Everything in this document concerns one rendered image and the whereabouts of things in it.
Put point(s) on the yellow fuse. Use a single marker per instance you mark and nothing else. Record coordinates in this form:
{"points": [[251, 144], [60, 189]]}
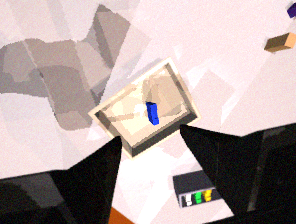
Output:
{"points": [[206, 195]]}

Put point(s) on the black fuse block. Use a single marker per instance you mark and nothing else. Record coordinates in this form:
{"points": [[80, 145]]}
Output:
{"points": [[188, 189]]}

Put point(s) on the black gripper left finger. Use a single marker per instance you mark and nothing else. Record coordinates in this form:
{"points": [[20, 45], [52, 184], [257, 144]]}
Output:
{"points": [[83, 194]]}

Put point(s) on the blue fuse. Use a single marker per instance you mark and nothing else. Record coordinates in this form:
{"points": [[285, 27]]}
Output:
{"points": [[152, 112]]}

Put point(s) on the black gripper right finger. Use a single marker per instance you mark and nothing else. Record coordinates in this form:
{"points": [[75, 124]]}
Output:
{"points": [[235, 164]]}

